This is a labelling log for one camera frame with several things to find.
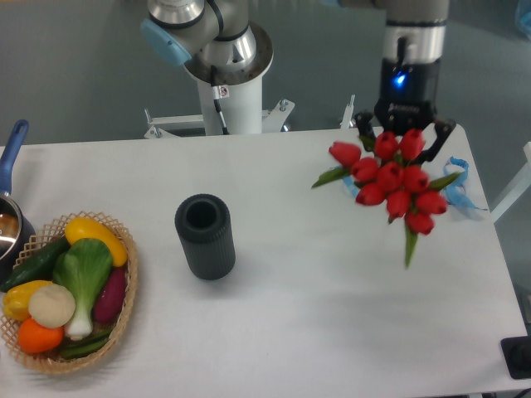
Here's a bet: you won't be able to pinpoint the blue ribbon right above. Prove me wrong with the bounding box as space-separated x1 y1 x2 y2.
443 157 487 211

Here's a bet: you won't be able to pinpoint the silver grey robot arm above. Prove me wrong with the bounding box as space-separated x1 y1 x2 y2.
140 1 455 163

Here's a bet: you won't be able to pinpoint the yellow squash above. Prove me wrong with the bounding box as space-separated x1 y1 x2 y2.
65 216 128 267

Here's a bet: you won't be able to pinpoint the green pea pods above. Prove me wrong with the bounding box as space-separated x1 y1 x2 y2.
59 330 111 360

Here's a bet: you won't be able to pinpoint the orange fruit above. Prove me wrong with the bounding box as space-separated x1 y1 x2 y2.
17 318 64 354

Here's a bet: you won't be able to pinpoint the purple sweet potato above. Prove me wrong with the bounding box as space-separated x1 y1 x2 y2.
93 268 126 323

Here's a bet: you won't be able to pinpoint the dark green cucumber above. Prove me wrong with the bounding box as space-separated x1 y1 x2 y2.
1 236 70 293

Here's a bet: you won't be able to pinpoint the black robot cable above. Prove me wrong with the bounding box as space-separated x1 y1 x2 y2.
209 65 231 136

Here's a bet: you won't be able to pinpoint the woven wicker basket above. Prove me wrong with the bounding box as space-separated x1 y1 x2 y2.
1 211 139 375

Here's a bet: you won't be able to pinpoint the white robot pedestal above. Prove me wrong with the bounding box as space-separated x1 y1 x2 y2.
144 74 357 139

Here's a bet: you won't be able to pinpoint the cream white onion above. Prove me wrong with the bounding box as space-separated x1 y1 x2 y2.
28 284 76 328

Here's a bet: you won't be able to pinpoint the yellow bell pepper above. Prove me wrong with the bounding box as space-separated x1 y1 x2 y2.
2 280 51 321

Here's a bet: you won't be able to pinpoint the blue ribbon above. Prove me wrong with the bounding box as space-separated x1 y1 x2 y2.
443 157 487 211
329 167 359 198

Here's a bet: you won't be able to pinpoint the dark grey ribbed vase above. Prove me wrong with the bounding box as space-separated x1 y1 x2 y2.
174 193 236 280

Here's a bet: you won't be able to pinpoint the blue handled saucepan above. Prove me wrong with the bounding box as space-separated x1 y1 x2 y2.
1 119 35 283

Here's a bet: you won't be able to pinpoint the blue ribbon left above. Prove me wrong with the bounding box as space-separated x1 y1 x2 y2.
329 167 359 198

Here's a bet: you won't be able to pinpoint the black device at edge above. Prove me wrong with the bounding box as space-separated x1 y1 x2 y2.
500 336 530 380

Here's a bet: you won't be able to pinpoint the green bok choy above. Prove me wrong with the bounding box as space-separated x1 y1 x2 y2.
52 238 113 342

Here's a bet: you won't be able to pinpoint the white frame at right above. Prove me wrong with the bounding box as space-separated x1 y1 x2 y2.
490 142 530 223

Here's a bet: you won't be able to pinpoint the red tulip bouquet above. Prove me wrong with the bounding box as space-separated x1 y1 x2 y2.
312 129 464 267

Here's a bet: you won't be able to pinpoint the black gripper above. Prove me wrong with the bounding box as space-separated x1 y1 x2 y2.
354 59 456 164

